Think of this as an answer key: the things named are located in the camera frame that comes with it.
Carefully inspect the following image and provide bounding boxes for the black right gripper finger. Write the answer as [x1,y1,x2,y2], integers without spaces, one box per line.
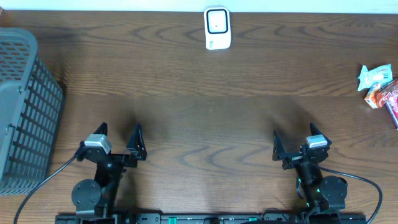
[310,123,332,145]
[272,130,285,161]

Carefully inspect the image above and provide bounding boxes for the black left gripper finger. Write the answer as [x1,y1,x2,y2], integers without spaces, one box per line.
[94,122,108,136]
[126,124,147,161]

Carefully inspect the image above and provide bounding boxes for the orange Kleenex tissue pack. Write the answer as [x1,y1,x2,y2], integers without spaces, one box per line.
[364,83,385,109]

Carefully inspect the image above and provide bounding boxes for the orange snack bar wrapper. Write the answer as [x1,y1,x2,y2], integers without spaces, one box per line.
[376,79,397,108]

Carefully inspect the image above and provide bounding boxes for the pink purple snack bag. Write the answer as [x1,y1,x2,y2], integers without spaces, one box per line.
[386,103,398,129]

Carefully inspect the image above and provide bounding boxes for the green wet wipes packet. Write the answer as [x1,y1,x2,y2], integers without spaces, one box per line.
[358,64,392,91]

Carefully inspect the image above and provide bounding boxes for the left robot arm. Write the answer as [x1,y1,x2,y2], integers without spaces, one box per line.
[72,123,147,223]

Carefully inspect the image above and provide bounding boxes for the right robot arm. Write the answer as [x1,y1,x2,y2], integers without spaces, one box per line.
[272,123,348,223]

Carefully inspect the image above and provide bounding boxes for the grey plastic basket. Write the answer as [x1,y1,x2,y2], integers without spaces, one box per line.
[1,28,65,195]

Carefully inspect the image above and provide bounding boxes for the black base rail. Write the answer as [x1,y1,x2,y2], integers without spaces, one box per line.
[55,210,367,224]

